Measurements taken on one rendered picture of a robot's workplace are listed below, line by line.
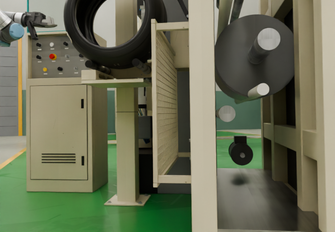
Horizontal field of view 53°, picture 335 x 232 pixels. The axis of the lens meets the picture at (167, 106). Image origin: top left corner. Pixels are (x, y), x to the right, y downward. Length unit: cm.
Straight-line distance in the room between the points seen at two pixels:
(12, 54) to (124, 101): 916
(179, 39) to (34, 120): 135
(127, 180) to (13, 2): 984
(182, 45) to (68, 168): 132
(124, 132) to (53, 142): 71
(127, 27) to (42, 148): 118
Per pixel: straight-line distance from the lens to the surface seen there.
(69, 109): 274
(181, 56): 221
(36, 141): 287
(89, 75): 201
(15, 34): 218
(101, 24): 1149
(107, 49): 195
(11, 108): 1117
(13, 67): 1125
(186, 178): 141
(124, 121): 231
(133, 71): 229
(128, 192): 237
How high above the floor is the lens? 60
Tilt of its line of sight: 1 degrees up
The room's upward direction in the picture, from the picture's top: 1 degrees counter-clockwise
